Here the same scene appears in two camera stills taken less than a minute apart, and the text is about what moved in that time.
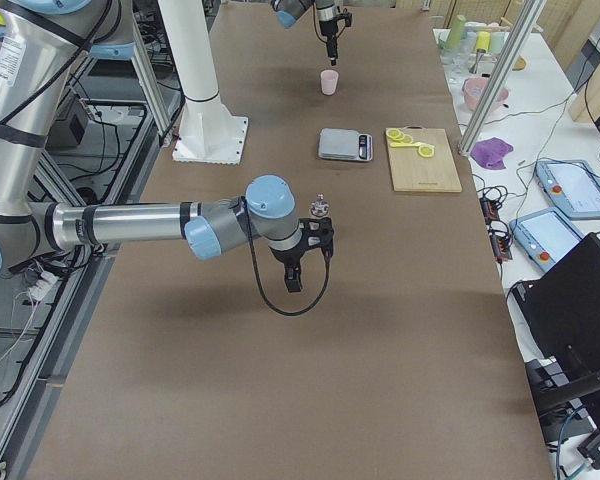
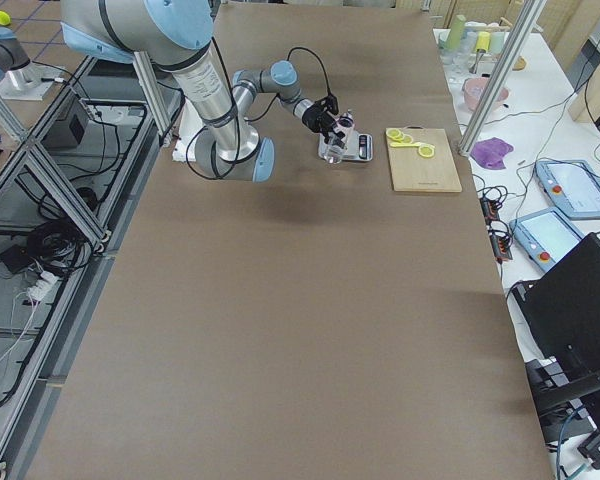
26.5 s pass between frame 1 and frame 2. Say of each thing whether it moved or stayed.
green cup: stayed
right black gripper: moved
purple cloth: stayed
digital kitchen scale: stayed
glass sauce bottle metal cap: moved
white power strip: stayed
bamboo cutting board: stayed
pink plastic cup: moved
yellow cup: stayed
